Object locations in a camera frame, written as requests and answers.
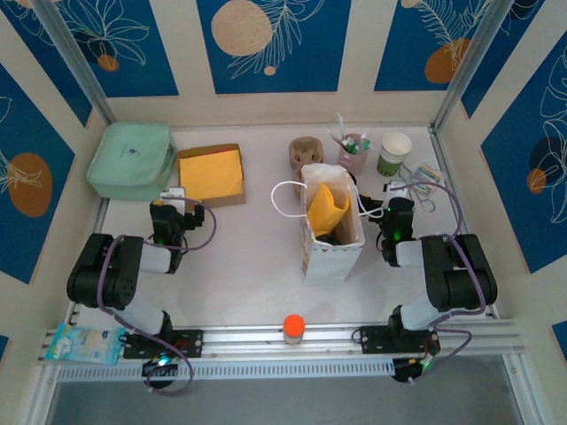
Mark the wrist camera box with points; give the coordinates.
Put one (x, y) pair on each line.
(173, 194)
(393, 187)

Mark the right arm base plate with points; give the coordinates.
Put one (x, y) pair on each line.
(372, 338)

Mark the blue wet wipes packet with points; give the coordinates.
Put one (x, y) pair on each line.
(84, 343)

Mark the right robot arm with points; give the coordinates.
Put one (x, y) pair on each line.
(460, 283)

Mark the yellow napkin stack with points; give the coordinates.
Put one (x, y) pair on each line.
(210, 172)

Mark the tall white wrapped straw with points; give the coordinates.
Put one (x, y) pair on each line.
(340, 126)

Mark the aluminium frame post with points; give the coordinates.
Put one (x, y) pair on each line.
(75, 57)
(469, 62)

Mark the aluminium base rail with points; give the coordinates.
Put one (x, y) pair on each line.
(248, 336)

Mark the sachet packet bundle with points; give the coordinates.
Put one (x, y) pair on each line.
(427, 177)

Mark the brown cardboard napkin box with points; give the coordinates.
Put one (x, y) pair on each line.
(217, 202)

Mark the orange capped jar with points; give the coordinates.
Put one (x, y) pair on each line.
(293, 325)

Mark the paper cup stack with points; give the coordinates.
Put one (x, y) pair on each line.
(394, 152)

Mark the green white sachet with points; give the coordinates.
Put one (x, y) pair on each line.
(353, 145)
(367, 145)

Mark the wooden stirrer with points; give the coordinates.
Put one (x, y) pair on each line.
(335, 137)

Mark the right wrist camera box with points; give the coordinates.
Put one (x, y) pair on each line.
(393, 187)

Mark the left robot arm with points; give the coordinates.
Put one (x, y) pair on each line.
(106, 283)

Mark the yellow paper napkin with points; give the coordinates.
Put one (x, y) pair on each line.
(325, 208)

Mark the pink holder cup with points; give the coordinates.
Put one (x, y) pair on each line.
(352, 161)

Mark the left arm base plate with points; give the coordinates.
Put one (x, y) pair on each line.
(190, 343)

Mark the metal tongs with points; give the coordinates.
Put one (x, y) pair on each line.
(427, 204)

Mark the black controller board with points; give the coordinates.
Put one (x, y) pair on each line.
(159, 365)
(409, 369)

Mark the white paper bag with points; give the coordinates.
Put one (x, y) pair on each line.
(330, 265)

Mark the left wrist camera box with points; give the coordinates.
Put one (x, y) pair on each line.
(173, 194)

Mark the mint green zip pouch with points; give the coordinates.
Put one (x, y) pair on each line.
(128, 159)

